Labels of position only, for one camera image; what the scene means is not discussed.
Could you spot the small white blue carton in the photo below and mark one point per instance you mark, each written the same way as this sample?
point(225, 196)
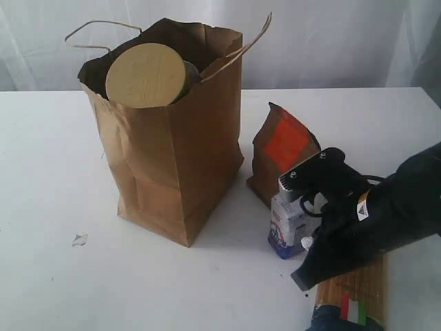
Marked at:
point(288, 225)

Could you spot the clear plastic scrap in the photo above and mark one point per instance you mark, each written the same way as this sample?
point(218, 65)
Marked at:
point(80, 240)

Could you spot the brown paper shopping bag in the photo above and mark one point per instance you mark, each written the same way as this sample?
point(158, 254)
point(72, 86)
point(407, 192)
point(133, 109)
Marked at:
point(173, 164)

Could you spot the white crumpled lump right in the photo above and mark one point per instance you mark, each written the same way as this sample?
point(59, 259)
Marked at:
point(307, 242)

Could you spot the clear jar gold lid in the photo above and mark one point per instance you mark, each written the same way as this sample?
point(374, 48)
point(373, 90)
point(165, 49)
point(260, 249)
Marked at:
point(149, 75)

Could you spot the brown pouch orange label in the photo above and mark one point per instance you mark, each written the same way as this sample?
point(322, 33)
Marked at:
point(281, 144)

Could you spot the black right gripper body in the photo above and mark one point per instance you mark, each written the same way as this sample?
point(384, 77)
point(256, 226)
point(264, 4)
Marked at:
point(401, 209)

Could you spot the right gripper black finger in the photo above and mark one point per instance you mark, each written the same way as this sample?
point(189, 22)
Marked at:
point(315, 269)

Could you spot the spaghetti packet dark blue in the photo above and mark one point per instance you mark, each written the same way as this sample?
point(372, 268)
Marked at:
point(352, 301)

